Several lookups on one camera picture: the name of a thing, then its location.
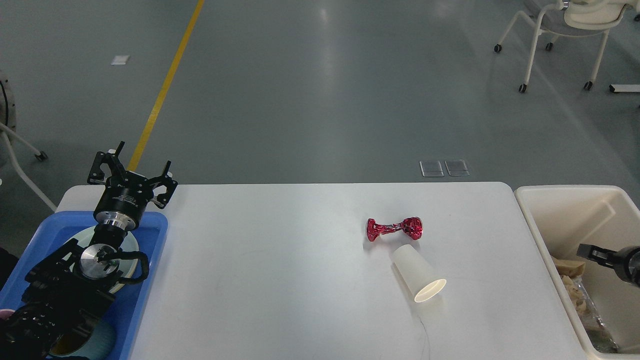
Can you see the brown paper bag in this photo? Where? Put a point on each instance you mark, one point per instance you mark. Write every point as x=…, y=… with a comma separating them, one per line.
x=569, y=268

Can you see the brown paper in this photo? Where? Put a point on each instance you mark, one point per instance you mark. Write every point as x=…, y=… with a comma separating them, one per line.
x=576, y=296

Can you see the white bar on floor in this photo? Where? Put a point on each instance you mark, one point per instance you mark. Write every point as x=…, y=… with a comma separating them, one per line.
x=624, y=88

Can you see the green plate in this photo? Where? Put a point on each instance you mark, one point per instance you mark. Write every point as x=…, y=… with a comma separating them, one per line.
x=129, y=245

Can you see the white floor tag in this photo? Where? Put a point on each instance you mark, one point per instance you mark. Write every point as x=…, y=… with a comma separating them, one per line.
x=120, y=60

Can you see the white rolling chair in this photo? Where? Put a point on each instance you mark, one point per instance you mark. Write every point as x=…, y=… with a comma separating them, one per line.
x=568, y=19

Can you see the pink mug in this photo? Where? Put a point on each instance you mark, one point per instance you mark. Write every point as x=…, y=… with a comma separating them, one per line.
x=5, y=314

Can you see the white paper cup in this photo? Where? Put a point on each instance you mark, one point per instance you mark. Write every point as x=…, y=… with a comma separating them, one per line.
x=418, y=275

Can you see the grey floor plate left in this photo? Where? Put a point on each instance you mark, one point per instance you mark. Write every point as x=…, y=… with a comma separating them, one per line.
x=431, y=169

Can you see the aluminium foil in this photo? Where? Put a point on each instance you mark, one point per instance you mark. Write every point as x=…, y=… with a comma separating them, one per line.
x=599, y=336

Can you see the teal mug yellow inside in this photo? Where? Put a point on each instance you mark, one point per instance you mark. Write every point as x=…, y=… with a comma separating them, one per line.
x=96, y=346

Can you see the grey floor plate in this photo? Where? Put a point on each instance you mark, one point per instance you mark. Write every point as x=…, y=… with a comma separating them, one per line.
x=457, y=168
x=431, y=169

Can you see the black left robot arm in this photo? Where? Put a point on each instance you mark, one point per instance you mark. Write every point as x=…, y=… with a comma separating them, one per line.
x=69, y=290

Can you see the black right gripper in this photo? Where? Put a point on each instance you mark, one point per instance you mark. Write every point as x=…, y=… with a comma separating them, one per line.
x=626, y=262

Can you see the red foil candy wrapper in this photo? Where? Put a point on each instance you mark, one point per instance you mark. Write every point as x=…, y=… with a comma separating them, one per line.
x=412, y=227

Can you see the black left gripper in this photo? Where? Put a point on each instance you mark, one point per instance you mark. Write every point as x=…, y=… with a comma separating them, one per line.
x=127, y=194

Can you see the cream plastic bin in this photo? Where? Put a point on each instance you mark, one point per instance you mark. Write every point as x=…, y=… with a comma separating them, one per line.
x=561, y=218

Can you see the grey floor plate right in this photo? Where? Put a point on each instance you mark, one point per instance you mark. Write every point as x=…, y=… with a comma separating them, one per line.
x=457, y=168

